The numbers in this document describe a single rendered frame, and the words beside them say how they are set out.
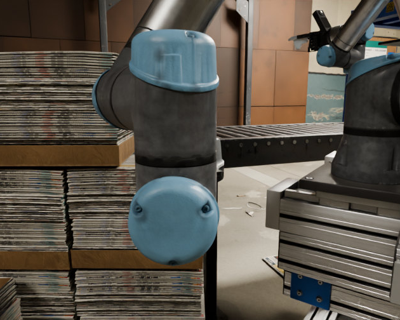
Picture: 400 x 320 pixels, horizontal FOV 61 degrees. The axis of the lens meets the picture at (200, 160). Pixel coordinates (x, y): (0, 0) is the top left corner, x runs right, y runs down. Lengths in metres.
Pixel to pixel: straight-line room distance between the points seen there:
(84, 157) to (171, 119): 0.47
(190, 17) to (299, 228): 0.50
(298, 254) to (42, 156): 0.57
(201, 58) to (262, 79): 4.81
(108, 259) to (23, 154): 0.28
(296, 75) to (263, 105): 0.69
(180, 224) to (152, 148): 0.07
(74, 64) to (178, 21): 0.35
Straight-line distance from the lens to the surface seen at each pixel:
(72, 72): 0.72
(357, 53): 1.47
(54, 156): 0.74
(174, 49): 0.28
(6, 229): 0.85
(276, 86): 5.20
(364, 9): 1.32
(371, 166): 0.70
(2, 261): 0.88
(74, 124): 0.72
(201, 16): 0.44
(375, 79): 0.70
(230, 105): 4.85
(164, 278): 0.80
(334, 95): 5.96
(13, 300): 0.88
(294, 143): 1.54
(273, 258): 2.16
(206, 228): 0.27
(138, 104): 0.29
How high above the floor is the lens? 0.98
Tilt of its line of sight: 11 degrees down
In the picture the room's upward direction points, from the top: straight up
